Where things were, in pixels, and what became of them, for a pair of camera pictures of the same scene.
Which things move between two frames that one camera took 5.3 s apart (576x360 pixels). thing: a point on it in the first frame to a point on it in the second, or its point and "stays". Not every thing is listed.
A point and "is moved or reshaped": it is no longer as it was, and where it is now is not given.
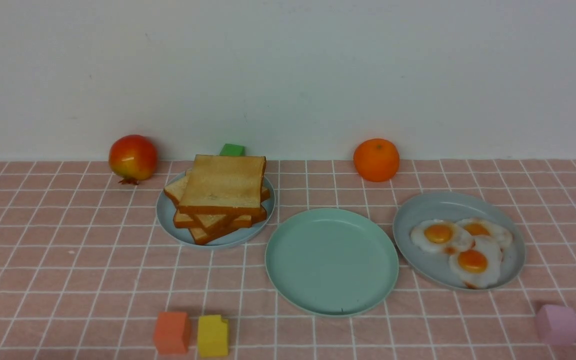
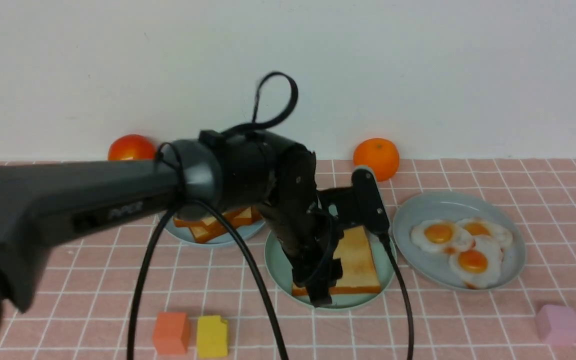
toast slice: x=224 y=185 is moved or reshaped
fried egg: x=440 y=235 stays
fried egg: x=477 y=226 stays
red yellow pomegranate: x=133 y=157 stays
